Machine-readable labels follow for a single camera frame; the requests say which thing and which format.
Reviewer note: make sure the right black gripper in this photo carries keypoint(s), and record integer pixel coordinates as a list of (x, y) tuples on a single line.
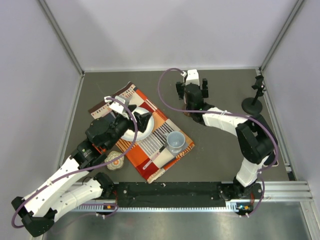
[(180, 87)]

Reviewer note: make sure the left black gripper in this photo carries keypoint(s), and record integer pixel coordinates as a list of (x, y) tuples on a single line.
[(142, 120)]

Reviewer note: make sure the grey phone stand wooden base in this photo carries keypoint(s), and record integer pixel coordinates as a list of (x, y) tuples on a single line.
[(189, 112)]

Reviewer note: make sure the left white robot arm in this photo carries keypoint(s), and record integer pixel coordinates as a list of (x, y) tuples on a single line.
[(46, 205)]

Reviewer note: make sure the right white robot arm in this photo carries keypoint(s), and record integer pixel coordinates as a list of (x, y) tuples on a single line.
[(256, 140)]

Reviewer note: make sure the black round base clamp stand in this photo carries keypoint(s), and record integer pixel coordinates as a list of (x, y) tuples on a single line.
[(251, 105)]

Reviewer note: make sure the light blue mug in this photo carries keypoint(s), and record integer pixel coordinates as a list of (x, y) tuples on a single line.
[(175, 141)]

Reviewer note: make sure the orange patterned cloth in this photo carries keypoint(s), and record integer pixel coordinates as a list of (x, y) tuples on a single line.
[(143, 150)]

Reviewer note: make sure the crocheted pastel coaster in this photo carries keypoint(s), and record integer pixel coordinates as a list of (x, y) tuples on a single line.
[(114, 161)]

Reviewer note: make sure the orange bowl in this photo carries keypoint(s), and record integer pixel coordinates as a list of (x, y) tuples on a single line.
[(100, 149)]

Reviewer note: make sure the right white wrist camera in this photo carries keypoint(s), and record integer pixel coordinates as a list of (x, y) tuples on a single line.
[(191, 77)]

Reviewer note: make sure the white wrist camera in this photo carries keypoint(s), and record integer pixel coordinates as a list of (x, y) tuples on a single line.
[(117, 104), (191, 77)]

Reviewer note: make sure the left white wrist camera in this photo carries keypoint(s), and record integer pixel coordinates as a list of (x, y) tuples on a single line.
[(117, 104)]

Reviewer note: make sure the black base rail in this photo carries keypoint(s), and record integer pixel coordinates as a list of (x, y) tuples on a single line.
[(168, 195)]

